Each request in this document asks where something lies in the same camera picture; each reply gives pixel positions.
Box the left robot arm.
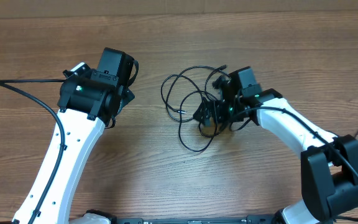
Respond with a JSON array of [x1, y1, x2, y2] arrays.
[[0, 48, 139, 224]]

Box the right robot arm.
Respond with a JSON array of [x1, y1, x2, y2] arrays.
[[193, 67, 358, 223]]

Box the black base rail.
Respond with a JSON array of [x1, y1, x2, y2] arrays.
[[113, 214, 285, 224]]

